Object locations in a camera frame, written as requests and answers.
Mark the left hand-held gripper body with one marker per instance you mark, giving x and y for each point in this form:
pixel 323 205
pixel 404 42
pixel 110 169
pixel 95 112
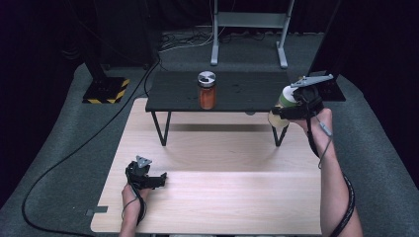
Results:
pixel 138 173

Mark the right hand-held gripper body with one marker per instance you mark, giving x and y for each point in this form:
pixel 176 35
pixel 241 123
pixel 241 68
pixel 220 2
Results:
pixel 309 98

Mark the glass jar of yellow grains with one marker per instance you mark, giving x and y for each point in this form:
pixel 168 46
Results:
pixel 286 98

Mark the black low shelf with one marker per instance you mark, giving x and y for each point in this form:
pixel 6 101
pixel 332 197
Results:
pixel 227 90

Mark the person's left hand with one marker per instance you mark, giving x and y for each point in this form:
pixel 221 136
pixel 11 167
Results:
pixel 133 197

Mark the person's right hand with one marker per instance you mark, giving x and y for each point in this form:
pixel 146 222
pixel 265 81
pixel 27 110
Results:
pixel 316 123

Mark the black floor stand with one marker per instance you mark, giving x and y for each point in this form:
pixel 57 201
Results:
pixel 329 59

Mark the grey tape strip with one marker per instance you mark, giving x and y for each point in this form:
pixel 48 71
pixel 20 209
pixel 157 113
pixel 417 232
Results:
pixel 97 210

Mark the glass jar of orange contents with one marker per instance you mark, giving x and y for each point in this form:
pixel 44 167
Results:
pixel 207 92

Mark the yellow black striped stand base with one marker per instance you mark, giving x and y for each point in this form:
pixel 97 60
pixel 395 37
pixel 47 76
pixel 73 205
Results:
pixel 107 90

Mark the grey metal stand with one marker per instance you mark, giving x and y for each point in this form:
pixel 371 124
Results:
pixel 250 19

